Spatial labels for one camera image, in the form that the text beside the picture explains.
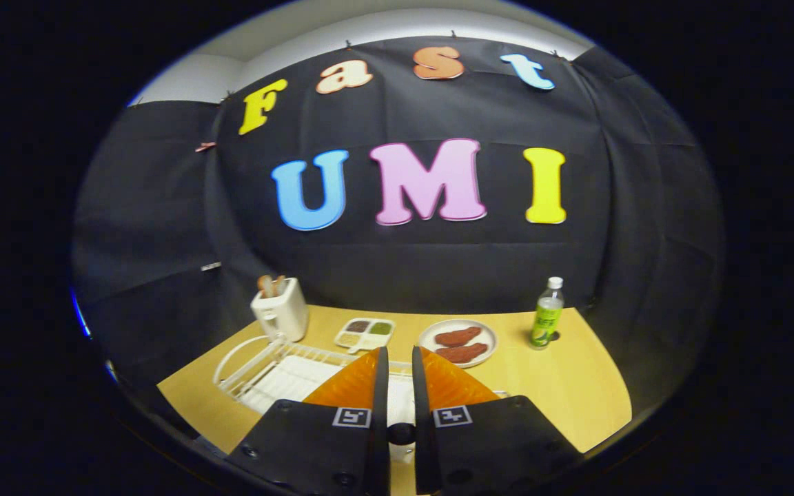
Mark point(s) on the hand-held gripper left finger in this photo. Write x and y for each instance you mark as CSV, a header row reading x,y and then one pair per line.
x,y
380,441

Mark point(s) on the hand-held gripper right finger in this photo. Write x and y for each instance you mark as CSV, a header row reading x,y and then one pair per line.
x,y
423,441

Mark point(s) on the white round plate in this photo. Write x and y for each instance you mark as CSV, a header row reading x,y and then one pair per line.
x,y
449,324

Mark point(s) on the brown meat piece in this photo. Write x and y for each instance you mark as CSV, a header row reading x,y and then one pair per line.
x,y
457,337
462,353

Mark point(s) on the white sectioned condiment tray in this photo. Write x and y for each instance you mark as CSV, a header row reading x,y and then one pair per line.
x,y
364,335

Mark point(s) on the white toaster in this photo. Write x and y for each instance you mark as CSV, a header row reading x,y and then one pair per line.
x,y
285,313

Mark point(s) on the green drink bottle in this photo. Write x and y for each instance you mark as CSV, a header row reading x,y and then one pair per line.
x,y
546,324

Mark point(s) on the toast slice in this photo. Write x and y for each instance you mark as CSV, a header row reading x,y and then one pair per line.
x,y
279,285
265,286

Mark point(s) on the red clip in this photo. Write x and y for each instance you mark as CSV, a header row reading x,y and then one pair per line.
x,y
205,146

